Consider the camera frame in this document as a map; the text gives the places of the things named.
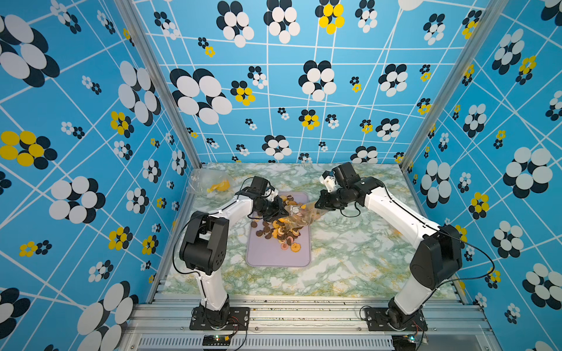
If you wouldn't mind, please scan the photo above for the ziploc bag of cookies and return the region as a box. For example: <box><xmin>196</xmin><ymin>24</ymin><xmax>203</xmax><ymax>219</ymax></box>
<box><xmin>187</xmin><ymin>168</ymin><xmax>234</xmax><ymax>195</ymax></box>
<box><xmin>285</xmin><ymin>202</ymin><xmax>328</xmax><ymax>230</ymax></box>

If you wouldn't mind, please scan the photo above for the lilac plastic tray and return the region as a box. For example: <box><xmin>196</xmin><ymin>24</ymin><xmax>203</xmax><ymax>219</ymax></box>
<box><xmin>246</xmin><ymin>216</ymin><xmax>312</xmax><ymax>268</ymax></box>

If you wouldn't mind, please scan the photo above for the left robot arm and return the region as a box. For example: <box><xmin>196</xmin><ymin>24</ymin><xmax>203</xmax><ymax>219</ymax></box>
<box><xmin>174</xmin><ymin>176</ymin><xmax>289</xmax><ymax>329</ymax></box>

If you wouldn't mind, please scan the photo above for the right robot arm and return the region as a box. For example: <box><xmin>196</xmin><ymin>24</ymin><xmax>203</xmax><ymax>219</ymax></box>
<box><xmin>315</xmin><ymin>162</ymin><xmax>462</xmax><ymax>331</ymax></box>

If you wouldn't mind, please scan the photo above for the pile of poured cookies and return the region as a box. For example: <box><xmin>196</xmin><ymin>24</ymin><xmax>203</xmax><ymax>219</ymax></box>
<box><xmin>250</xmin><ymin>218</ymin><xmax>310</xmax><ymax>254</ymax></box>

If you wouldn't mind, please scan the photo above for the left controller board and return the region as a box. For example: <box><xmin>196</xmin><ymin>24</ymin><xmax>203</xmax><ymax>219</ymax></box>
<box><xmin>202</xmin><ymin>335</ymin><xmax>231</xmax><ymax>348</ymax></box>

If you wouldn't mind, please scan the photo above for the controller board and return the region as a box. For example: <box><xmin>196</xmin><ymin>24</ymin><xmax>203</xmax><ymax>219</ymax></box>
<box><xmin>202</xmin><ymin>335</ymin><xmax>231</xmax><ymax>348</ymax></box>
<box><xmin>392</xmin><ymin>335</ymin><xmax>419</xmax><ymax>351</ymax></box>

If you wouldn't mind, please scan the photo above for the right controller board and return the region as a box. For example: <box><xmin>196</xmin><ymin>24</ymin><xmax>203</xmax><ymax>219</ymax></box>
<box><xmin>392</xmin><ymin>335</ymin><xmax>419</xmax><ymax>351</ymax></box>

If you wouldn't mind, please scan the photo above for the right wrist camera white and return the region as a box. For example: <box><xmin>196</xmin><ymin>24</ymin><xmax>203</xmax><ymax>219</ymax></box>
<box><xmin>319</xmin><ymin>171</ymin><xmax>337</xmax><ymax>193</ymax></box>

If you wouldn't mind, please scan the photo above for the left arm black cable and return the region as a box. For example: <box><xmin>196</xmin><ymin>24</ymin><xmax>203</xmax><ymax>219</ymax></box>
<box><xmin>172</xmin><ymin>175</ymin><xmax>264</xmax><ymax>276</ymax></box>

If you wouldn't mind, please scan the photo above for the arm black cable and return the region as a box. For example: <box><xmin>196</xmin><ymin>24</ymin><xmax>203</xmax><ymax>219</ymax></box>
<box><xmin>172</xmin><ymin>175</ymin><xmax>264</xmax><ymax>276</ymax></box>
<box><xmin>340</xmin><ymin>181</ymin><xmax>496</xmax><ymax>286</ymax></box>

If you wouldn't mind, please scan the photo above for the aluminium front rail frame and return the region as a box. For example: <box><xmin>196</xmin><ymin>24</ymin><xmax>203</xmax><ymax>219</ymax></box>
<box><xmin>119</xmin><ymin>293</ymin><xmax>501</xmax><ymax>350</ymax></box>

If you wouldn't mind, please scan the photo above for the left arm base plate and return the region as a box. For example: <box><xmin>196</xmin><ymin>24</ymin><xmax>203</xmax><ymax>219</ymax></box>
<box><xmin>190</xmin><ymin>305</ymin><xmax>250</xmax><ymax>331</ymax></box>

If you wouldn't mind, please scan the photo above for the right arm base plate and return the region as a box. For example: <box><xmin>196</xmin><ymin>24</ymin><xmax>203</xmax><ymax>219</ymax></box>
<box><xmin>360</xmin><ymin>307</ymin><xmax>428</xmax><ymax>333</ymax></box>

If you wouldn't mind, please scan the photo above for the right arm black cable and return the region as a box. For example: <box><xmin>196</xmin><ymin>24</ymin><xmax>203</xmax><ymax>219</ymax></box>
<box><xmin>340</xmin><ymin>181</ymin><xmax>496</xmax><ymax>286</ymax></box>

